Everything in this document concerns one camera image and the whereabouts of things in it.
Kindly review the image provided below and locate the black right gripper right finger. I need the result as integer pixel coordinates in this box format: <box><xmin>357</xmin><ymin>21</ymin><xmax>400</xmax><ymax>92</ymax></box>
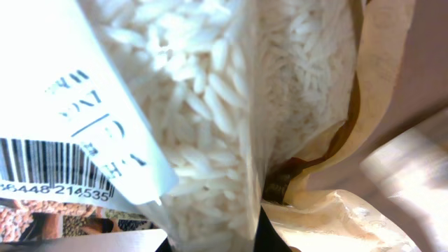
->
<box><xmin>253</xmin><ymin>207</ymin><xmax>292</xmax><ymax>252</ymax></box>

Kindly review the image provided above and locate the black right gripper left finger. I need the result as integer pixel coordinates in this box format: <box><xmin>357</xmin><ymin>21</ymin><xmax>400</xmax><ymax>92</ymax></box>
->
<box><xmin>155</xmin><ymin>239</ymin><xmax>172</xmax><ymax>252</ymax></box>

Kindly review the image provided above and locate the beige rice bag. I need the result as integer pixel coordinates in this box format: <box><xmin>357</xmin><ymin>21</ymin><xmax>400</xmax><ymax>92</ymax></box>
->
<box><xmin>0</xmin><ymin>0</ymin><xmax>417</xmax><ymax>252</ymax></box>

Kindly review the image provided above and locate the beige grain bag far right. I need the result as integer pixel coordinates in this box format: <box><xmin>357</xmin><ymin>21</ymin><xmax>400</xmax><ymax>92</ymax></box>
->
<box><xmin>360</xmin><ymin>109</ymin><xmax>447</xmax><ymax>251</ymax></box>

